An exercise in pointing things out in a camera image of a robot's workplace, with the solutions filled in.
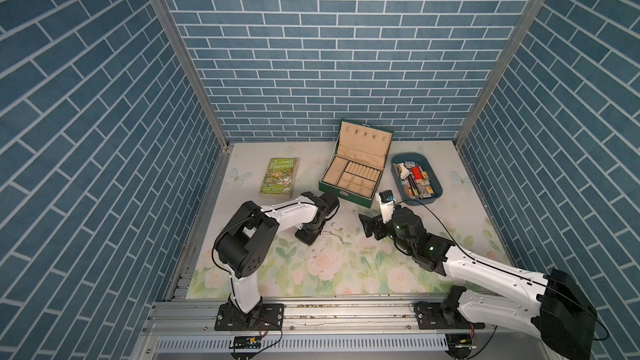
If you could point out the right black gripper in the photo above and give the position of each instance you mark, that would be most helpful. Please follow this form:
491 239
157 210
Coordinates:
367 227

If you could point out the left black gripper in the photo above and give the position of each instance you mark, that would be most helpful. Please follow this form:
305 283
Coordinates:
311 240

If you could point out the green jewelry box beige lining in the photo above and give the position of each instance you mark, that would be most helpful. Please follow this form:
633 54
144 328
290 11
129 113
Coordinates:
358 162

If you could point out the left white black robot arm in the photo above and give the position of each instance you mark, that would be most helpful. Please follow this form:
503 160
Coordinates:
244 242

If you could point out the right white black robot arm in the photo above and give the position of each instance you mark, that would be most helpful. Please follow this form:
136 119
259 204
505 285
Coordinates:
549 306

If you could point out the teal tray of small items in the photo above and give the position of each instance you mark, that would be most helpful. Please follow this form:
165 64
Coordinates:
416 180

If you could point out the green treehouse paperback book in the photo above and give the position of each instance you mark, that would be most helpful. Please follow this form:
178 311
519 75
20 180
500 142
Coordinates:
279 179

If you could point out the left green circuit board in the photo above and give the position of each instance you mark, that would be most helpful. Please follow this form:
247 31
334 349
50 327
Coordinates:
246 342

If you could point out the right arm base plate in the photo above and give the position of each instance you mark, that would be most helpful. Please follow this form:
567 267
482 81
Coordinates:
431 315

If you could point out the white perforated cable duct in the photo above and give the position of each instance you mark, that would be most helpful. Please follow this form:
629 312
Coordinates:
297 343

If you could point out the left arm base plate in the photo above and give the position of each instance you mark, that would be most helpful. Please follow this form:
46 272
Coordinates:
263 316

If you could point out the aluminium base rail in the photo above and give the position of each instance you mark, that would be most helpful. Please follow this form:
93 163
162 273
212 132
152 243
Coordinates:
410 313

